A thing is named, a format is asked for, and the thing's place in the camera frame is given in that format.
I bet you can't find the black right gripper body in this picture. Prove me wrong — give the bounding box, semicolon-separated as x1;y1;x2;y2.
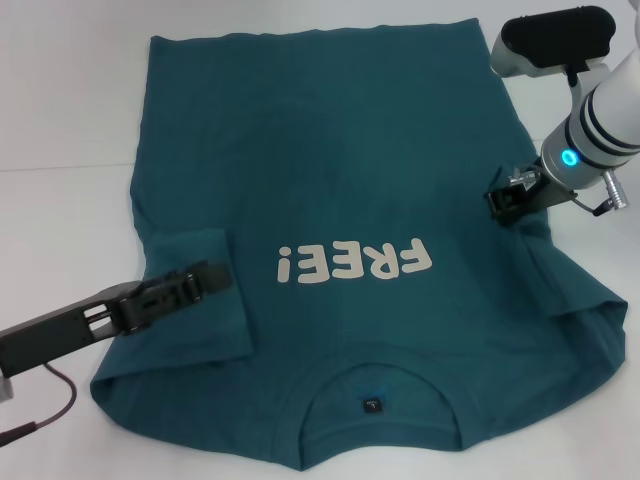
514;159;577;214

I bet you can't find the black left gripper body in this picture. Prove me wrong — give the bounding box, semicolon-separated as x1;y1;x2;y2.
0;280;147;379

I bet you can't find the teal t-shirt with FREE print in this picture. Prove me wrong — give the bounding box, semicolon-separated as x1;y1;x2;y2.
89;18;629;461

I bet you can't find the silver connector on right arm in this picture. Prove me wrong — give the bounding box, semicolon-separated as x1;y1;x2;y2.
601;169;633;209

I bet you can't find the silver plug on right gripper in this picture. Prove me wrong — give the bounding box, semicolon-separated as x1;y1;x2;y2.
506;166;544;191

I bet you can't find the grey right wrist cable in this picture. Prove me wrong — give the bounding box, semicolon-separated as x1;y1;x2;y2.
568;187;612;218

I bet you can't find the maroon left wrist cable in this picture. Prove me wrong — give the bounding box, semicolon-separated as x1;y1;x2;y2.
0;363;79;436

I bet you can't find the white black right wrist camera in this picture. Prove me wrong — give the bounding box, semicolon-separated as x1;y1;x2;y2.
489;5;618;80

